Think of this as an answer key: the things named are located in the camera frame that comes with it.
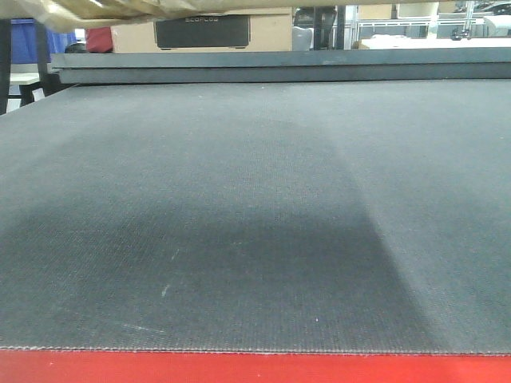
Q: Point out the brown cardboard carton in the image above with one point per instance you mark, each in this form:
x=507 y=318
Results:
x=65 y=16

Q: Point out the dark grey conveyor belt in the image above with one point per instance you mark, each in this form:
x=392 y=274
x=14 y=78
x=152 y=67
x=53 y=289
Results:
x=366 y=217

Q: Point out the red conveyor edge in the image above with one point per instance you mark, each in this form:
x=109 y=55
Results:
x=105 y=366

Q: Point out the printed background cardboard box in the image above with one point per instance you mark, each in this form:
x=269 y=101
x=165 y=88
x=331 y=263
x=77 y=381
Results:
x=263 y=30

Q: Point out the white background table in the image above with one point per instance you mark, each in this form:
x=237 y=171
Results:
x=385 y=42

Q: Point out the grey conveyor side rail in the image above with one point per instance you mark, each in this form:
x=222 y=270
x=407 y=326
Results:
x=281 y=67

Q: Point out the black frame post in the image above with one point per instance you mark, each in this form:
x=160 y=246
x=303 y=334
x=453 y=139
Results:
x=5 y=56

